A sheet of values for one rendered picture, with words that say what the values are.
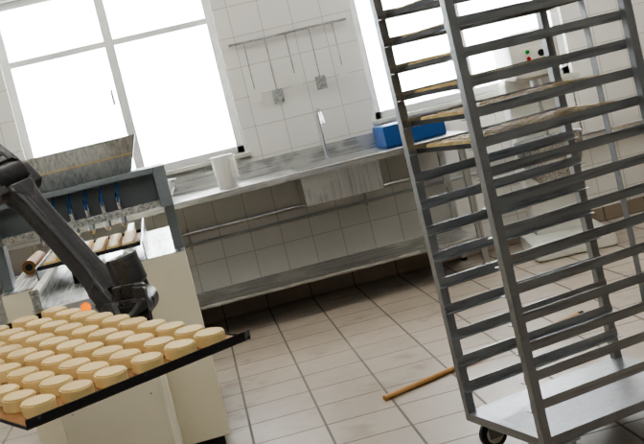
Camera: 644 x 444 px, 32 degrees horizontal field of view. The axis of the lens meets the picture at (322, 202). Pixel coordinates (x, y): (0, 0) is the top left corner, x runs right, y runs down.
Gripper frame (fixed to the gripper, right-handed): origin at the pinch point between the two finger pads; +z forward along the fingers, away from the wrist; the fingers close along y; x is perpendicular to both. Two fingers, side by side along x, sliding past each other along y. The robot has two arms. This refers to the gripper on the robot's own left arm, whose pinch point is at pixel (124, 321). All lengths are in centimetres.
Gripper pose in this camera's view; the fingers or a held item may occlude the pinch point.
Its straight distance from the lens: 210.0
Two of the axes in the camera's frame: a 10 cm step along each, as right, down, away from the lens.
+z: -0.4, 1.5, -9.9
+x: -9.8, 1.8, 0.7
